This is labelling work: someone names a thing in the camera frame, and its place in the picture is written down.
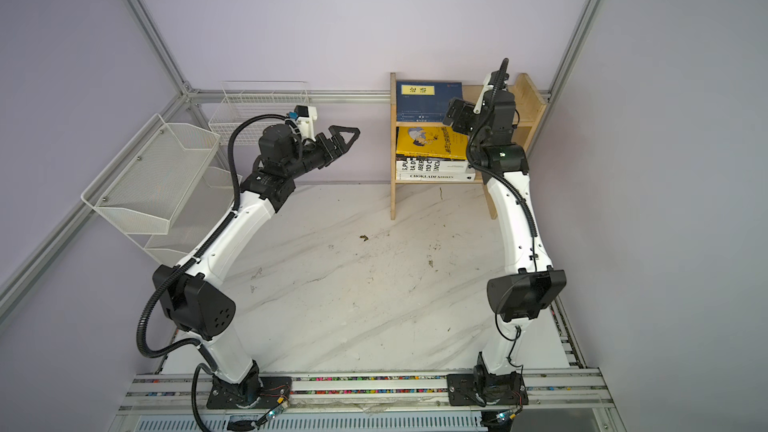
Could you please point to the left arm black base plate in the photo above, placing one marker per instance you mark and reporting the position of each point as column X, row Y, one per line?
column 260, row 393

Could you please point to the wooden two-tier bookshelf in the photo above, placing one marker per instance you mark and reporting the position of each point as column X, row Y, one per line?
column 531, row 104

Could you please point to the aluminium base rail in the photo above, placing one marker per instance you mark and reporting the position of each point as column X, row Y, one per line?
column 380, row 392

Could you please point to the yellow book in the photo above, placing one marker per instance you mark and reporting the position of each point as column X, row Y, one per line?
column 431, row 142

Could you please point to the wrist white camera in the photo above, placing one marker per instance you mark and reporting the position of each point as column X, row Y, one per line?
column 494, row 82
column 304, row 118

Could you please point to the white mesh wall bin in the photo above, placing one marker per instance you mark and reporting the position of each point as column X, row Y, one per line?
column 143, row 190
column 208, row 203

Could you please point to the white mesh lower wall bin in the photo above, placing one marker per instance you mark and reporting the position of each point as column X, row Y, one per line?
column 208, row 203

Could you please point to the white mesh upper wall bin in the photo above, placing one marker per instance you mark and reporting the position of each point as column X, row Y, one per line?
column 143, row 190

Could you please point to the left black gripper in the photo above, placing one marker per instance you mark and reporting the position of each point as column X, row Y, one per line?
column 330, row 153

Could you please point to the white book with photo cover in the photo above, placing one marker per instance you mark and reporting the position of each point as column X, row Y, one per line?
column 435, row 177

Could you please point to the white ventilated cable duct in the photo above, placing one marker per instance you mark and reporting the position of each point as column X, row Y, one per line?
column 416, row 421

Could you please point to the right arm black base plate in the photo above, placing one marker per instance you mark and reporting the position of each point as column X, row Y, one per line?
column 487, row 390

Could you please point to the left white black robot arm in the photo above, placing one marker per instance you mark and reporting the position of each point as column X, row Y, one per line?
column 189, row 293

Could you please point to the white book with black lettering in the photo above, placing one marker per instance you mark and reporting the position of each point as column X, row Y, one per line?
column 428, row 164

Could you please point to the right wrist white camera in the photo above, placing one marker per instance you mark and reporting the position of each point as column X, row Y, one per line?
column 494, row 82

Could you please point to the white wire wall basket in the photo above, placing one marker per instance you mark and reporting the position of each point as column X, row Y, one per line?
column 243, row 100

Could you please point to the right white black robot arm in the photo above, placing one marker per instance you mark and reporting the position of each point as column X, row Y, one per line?
column 529, row 282

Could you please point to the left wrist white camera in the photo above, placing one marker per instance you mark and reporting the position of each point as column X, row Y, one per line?
column 304, row 118

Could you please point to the dark blue book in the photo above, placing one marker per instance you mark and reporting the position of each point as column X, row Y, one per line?
column 425, row 101

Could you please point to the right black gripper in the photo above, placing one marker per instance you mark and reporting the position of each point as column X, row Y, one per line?
column 460, row 111

